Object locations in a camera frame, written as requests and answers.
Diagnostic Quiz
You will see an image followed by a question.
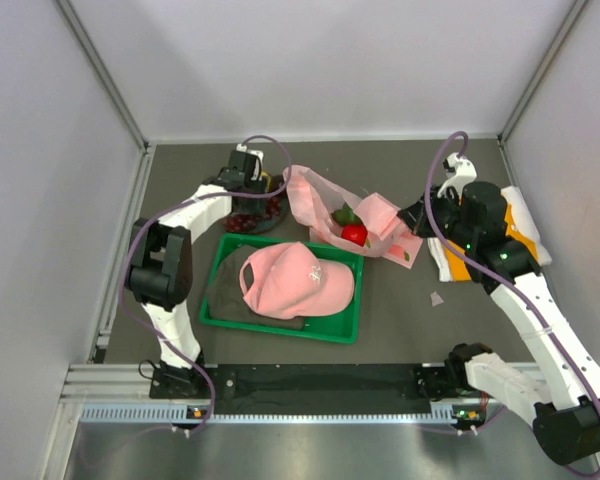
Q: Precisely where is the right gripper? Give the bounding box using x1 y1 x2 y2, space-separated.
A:
398 184 477 249

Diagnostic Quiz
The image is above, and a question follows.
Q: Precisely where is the red tomato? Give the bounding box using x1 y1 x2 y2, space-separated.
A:
341 224 368 246

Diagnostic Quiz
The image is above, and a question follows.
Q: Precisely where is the green avocado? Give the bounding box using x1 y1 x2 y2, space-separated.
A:
331 203 363 227

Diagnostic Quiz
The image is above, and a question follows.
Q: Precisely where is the pink plastic bag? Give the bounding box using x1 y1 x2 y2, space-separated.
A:
284 165 422 268

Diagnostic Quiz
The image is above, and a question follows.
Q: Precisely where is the dark red grape bunch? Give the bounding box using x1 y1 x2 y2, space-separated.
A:
224 197 283 234

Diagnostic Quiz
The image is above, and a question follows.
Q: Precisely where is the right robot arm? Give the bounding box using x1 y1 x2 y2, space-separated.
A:
398 181 600 466

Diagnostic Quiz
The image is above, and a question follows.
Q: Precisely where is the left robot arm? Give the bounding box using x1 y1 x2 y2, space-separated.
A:
124 144 271 397

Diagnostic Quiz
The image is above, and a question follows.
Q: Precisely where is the yellow lemon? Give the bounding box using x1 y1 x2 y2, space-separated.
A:
263 172 273 193

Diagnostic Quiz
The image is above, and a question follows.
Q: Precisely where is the dark fruit plate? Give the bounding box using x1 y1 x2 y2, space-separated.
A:
223 191 289 235

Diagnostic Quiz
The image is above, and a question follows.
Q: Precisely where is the orange folded t-shirt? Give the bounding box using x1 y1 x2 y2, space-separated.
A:
451 188 541 283

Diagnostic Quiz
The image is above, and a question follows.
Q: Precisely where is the pink baseball cap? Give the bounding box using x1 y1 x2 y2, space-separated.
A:
239 242 355 320

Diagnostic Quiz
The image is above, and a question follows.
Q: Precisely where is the white folded cloth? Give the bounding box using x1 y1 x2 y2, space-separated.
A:
427 186 552 282

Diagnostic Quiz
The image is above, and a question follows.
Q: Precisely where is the dark olive folded cloth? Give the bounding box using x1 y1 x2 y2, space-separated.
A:
206 245 305 331

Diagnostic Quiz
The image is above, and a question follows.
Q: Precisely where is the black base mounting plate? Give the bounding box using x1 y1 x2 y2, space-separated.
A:
151 364 459 401

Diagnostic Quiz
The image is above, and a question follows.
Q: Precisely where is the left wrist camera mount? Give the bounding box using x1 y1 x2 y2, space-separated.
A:
236 143 264 181

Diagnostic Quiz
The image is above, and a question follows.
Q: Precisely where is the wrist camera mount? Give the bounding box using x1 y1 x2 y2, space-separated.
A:
436 152 477 199
236 143 264 181

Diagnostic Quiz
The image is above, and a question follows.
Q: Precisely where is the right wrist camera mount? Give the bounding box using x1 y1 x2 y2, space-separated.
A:
436 152 477 199

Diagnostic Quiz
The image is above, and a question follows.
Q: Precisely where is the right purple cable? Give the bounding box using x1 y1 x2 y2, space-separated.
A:
424 131 600 477

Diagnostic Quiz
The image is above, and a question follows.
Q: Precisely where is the purple cable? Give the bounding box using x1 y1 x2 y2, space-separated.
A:
117 134 294 436
424 131 600 477

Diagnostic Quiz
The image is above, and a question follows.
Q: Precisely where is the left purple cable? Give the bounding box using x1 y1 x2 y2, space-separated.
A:
117 134 294 436

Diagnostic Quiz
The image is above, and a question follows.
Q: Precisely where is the aluminium frame rail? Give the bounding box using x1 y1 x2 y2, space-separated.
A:
59 363 546 401

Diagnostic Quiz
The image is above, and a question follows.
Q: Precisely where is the grey slotted cable duct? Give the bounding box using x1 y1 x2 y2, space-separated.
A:
79 403 486 425

